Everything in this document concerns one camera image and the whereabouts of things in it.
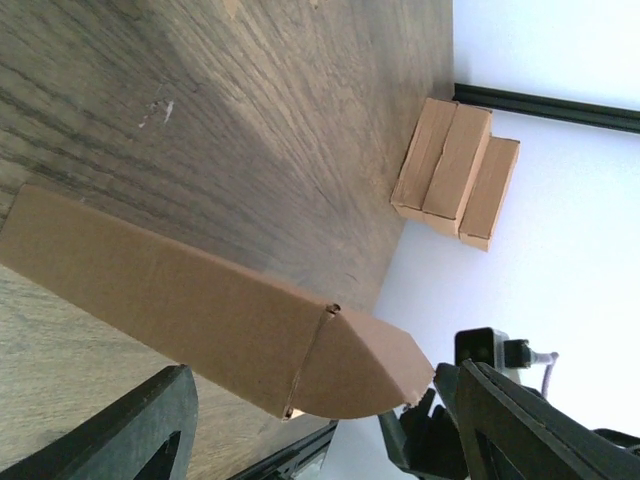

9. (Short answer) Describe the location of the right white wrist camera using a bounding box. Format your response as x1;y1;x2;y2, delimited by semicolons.
454;327;532;372

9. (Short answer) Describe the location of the black aluminium frame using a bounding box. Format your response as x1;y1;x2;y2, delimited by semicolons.
453;83;640;134

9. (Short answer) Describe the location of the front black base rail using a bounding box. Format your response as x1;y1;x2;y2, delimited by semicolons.
229;420;338;480

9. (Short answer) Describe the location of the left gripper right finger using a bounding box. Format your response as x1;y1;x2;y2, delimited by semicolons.
455;361;639;479

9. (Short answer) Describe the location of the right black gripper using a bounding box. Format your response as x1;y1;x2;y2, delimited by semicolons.
378;362;469;480

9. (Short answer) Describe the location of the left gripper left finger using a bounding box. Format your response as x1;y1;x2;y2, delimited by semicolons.
1;365;199;479

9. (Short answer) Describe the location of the cardboard box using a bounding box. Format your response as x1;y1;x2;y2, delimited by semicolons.
1;185;435;420
390;98;492;237
459;136;520;252

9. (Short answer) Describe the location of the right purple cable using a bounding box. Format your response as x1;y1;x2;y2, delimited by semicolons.
529;349;561;399

